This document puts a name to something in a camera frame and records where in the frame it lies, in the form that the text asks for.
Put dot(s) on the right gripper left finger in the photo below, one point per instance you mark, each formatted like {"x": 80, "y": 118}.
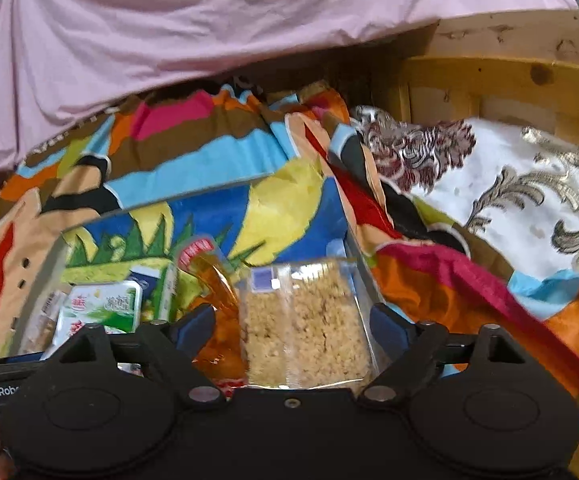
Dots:
{"x": 169, "y": 352}

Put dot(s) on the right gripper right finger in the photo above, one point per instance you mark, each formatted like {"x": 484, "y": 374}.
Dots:
{"x": 413, "y": 352}

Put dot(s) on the green stick snack packet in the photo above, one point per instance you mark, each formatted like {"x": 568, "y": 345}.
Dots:
{"x": 163, "y": 297}

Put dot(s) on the white green tofu snack packet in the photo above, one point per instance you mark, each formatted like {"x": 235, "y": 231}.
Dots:
{"x": 115, "y": 306}

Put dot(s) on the blue calcium tablet box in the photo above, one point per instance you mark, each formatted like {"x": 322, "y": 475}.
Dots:
{"x": 150, "y": 282}

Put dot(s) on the orange pickled snack pouch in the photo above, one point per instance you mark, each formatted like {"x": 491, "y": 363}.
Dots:
{"x": 221, "y": 360}

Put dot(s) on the rice crisp cake packet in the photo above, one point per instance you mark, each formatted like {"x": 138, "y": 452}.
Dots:
{"x": 303, "y": 326}

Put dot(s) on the brown nut bar packet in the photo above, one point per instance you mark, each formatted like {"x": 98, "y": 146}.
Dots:
{"x": 40, "y": 328}

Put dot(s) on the metal tray with dinosaur drawing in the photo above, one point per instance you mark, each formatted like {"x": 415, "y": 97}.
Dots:
{"x": 270, "y": 257}

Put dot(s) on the floral satin pillow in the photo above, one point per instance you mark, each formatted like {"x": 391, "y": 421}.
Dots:
{"x": 514, "y": 188}

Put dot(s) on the colourful monkey blanket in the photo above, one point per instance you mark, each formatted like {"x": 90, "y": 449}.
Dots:
{"x": 172, "y": 141}

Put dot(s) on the pink hanging sheet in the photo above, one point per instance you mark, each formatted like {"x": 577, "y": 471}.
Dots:
{"x": 62, "y": 60}

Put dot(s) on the wooden bed rail right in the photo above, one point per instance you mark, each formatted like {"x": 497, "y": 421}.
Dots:
{"x": 520, "y": 67}

